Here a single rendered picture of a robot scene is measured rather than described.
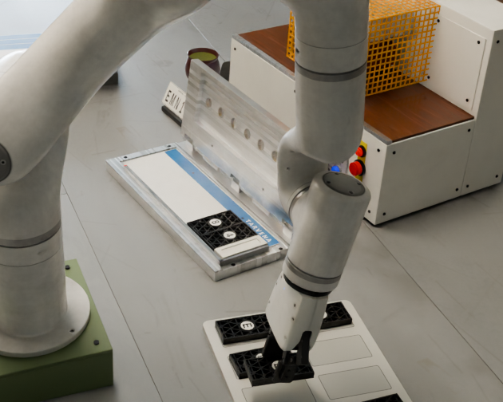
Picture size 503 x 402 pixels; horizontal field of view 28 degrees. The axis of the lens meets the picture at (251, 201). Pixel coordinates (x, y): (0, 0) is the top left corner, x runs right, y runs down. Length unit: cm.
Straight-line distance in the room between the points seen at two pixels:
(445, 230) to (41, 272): 87
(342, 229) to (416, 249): 61
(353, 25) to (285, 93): 95
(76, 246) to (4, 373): 43
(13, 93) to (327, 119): 39
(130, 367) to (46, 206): 34
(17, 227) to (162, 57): 127
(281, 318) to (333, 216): 20
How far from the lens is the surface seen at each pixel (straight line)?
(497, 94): 206
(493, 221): 209
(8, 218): 143
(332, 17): 119
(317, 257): 138
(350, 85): 124
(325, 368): 164
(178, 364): 164
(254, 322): 170
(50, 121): 130
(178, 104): 232
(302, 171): 143
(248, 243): 186
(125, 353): 166
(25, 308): 153
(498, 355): 175
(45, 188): 144
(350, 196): 135
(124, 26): 123
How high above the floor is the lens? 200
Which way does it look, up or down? 33 degrees down
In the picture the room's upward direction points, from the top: 4 degrees clockwise
